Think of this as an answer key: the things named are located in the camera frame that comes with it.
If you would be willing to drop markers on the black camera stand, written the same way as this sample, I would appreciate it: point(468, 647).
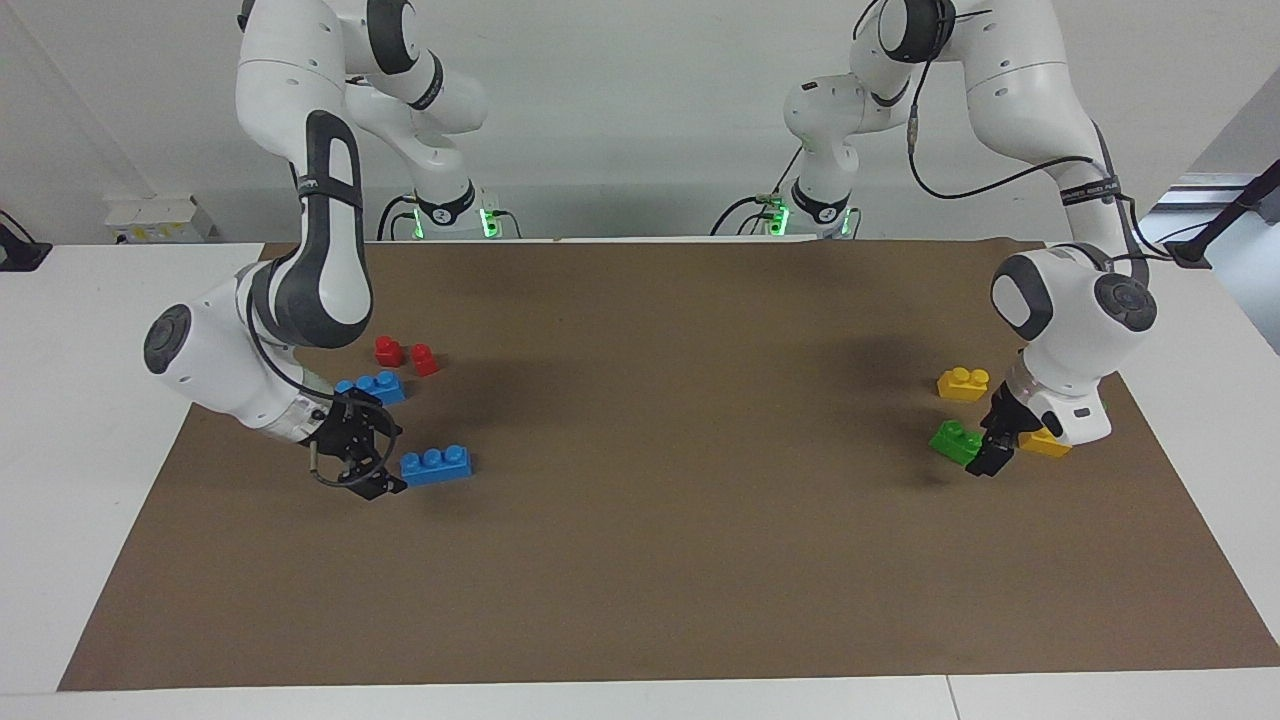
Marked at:
point(1215, 225)

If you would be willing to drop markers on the white wall socket box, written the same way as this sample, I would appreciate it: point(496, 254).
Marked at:
point(160, 218)

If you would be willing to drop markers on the blue three-stud toy brick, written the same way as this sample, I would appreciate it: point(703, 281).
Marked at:
point(385, 386)
point(436, 468)

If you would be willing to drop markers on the brown paper table mat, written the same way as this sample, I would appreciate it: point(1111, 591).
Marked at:
point(640, 560)

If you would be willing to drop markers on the green two-stud toy brick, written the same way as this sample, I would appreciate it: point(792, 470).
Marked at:
point(953, 442)

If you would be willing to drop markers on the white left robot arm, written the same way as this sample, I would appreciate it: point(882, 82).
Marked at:
point(1020, 90)

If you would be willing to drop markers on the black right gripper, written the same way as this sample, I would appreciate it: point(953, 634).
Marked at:
point(345, 432)

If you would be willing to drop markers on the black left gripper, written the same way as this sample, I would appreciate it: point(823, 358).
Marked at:
point(1015, 415)

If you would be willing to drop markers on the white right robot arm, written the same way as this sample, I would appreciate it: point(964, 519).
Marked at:
point(330, 230)

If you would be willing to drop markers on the yellow two-stud toy brick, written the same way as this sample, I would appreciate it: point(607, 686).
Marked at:
point(1045, 446)
point(963, 385)

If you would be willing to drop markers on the red single-stud toy brick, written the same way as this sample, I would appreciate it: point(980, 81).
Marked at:
point(425, 361)
point(388, 351)

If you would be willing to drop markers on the black table clamp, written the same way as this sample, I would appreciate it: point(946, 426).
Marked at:
point(18, 255)

